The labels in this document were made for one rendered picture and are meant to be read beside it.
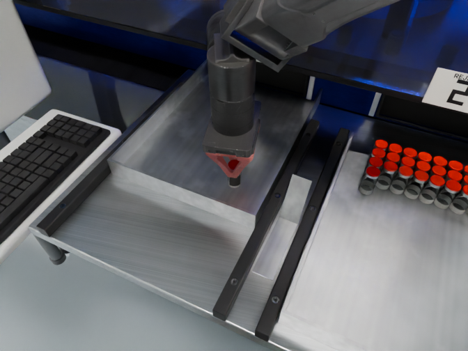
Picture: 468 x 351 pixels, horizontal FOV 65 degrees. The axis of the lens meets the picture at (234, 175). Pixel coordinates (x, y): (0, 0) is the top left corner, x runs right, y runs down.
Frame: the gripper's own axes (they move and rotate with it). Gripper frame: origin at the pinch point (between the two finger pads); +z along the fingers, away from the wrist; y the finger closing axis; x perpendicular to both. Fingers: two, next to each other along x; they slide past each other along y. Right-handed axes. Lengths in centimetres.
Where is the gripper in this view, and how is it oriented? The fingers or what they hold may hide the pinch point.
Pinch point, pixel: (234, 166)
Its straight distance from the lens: 56.7
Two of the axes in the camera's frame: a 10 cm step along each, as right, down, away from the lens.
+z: 0.2, 6.4, 7.7
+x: -9.8, -1.3, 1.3
